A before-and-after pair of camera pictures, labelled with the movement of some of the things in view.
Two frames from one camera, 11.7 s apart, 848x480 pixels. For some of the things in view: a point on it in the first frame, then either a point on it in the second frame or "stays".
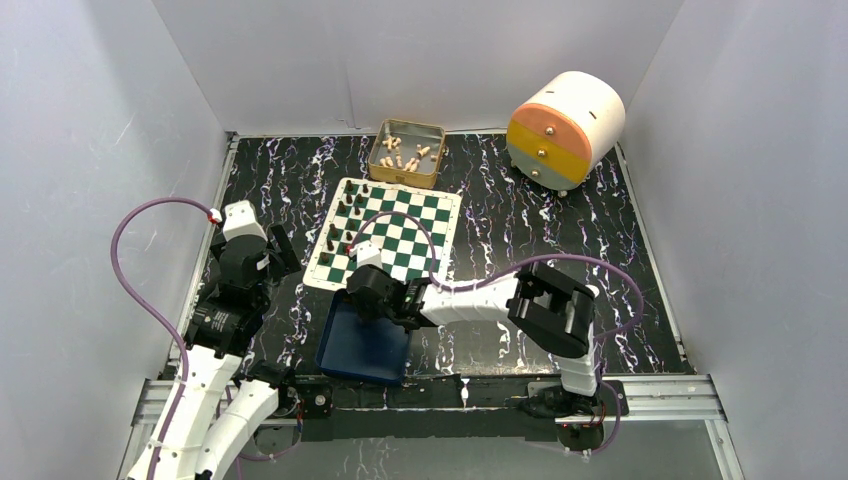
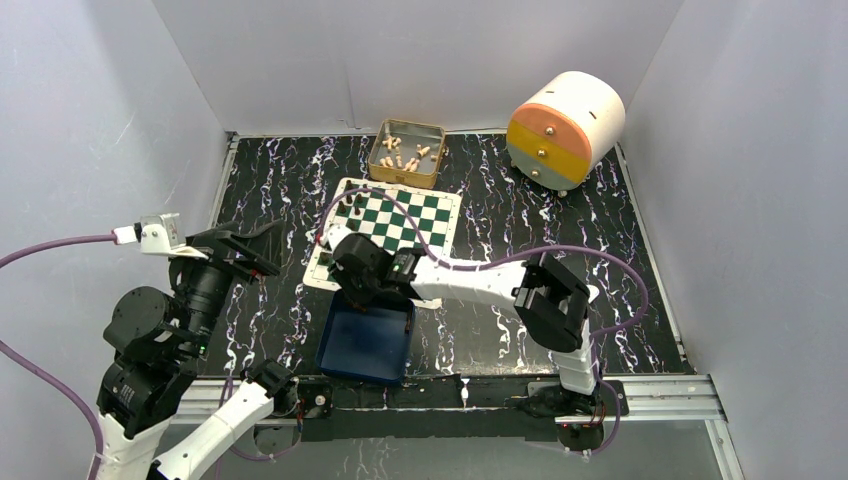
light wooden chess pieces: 412,164 stays
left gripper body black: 282,262 → 214,275
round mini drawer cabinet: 565,124 stays
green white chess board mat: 414,229 stays
